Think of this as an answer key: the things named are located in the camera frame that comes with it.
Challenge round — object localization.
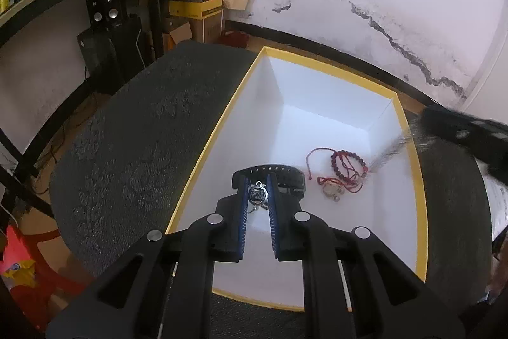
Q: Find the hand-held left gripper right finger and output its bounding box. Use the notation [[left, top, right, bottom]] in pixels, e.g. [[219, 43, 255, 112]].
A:
[[267, 172, 465, 339]]

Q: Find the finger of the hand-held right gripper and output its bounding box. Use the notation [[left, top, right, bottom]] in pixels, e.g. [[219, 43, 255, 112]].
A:
[[421, 105, 508, 177]]

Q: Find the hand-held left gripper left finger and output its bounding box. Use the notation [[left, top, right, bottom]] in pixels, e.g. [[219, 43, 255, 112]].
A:
[[45, 170, 249, 339]]

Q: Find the silver round pendant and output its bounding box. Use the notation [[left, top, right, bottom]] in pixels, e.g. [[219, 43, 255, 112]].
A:
[[247, 181, 271, 213]]

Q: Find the black wrist watch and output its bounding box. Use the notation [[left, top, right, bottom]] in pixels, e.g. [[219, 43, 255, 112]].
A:
[[232, 164, 306, 200]]

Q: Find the red cord necklace with charm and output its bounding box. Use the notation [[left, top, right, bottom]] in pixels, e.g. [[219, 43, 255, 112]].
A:
[[305, 147, 364, 202]]

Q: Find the silver chain bracelet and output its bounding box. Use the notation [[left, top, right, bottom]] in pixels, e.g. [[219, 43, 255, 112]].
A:
[[367, 125, 417, 175]]

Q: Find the red bead bracelet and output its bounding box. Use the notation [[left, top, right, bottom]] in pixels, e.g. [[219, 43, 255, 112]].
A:
[[331, 149, 368, 179]]

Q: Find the yellow box with white inside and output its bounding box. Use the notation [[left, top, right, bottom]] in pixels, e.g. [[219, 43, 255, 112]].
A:
[[164, 46, 429, 313]]

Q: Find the dark red cloth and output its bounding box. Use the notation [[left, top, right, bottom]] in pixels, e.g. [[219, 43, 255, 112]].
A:
[[220, 30, 249, 48]]

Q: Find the brown cardboard box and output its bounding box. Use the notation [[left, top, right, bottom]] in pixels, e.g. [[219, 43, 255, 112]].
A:
[[163, 15, 223, 51]]

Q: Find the black computer tower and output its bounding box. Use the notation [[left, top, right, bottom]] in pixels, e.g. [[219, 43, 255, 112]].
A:
[[77, 15, 147, 93]]

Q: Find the yellow cardboard box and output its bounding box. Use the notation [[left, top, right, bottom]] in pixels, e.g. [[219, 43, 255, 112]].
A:
[[169, 0, 224, 20]]

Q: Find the red and yellow bag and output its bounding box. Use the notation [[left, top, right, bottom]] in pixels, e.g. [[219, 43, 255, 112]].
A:
[[0, 226, 86, 328]]

